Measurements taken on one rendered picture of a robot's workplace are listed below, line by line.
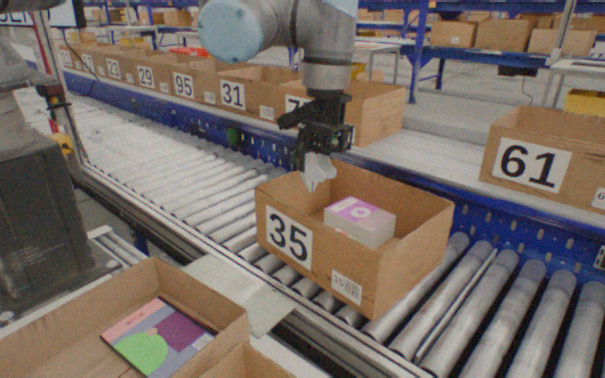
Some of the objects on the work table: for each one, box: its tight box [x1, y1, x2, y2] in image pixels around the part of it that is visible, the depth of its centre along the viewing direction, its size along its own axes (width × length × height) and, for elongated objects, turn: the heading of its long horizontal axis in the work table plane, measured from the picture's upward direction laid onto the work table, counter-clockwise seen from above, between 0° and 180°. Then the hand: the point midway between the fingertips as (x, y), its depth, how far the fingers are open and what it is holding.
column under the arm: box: [0, 129, 123, 329], centre depth 85 cm, size 26×26×33 cm
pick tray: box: [0, 256, 251, 378], centre depth 63 cm, size 28×38×10 cm
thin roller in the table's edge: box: [98, 235, 139, 266], centre depth 99 cm, size 2×28×2 cm, turn 51°
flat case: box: [100, 296, 218, 378], centre depth 71 cm, size 14×19×2 cm
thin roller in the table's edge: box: [106, 231, 148, 261], centre depth 101 cm, size 2×28×2 cm, turn 51°
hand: (308, 184), depth 81 cm, fingers closed
